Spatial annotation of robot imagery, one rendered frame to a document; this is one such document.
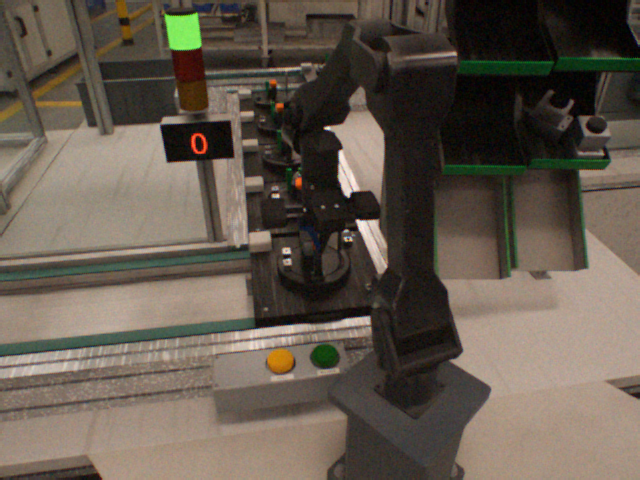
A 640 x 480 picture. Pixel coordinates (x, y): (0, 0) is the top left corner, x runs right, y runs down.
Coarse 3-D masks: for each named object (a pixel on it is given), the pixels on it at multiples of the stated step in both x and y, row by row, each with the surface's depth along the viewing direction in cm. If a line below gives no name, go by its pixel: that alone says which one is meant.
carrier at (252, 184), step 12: (288, 168) 113; (300, 168) 113; (252, 180) 119; (288, 180) 114; (252, 192) 118; (264, 192) 118; (276, 192) 112; (288, 192) 114; (252, 204) 113; (288, 204) 109; (252, 216) 109; (252, 228) 105; (264, 228) 105; (276, 228) 105; (288, 228) 105; (348, 228) 105
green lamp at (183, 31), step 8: (168, 16) 74; (176, 16) 73; (184, 16) 73; (192, 16) 74; (168, 24) 74; (176, 24) 74; (184, 24) 74; (192, 24) 75; (168, 32) 75; (176, 32) 74; (184, 32) 75; (192, 32) 75; (176, 40) 75; (184, 40) 75; (192, 40) 76; (200, 40) 78; (176, 48) 76; (184, 48) 76; (192, 48) 76
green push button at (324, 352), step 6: (318, 348) 76; (324, 348) 76; (330, 348) 76; (318, 354) 75; (324, 354) 75; (330, 354) 75; (336, 354) 75; (318, 360) 74; (324, 360) 74; (330, 360) 74; (336, 360) 75; (324, 366) 74
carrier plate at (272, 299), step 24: (288, 240) 101; (336, 240) 101; (360, 240) 101; (264, 264) 94; (360, 264) 94; (264, 288) 88; (288, 288) 88; (336, 288) 88; (360, 288) 88; (264, 312) 83; (288, 312) 83; (312, 312) 83; (336, 312) 84; (360, 312) 85
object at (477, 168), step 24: (456, 96) 87; (480, 96) 87; (504, 96) 84; (456, 120) 84; (480, 120) 84; (504, 120) 84; (456, 144) 81; (480, 144) 81; (504, 144) 81; (456, 168) 76; (480, 168) 76; (504, 168) 76
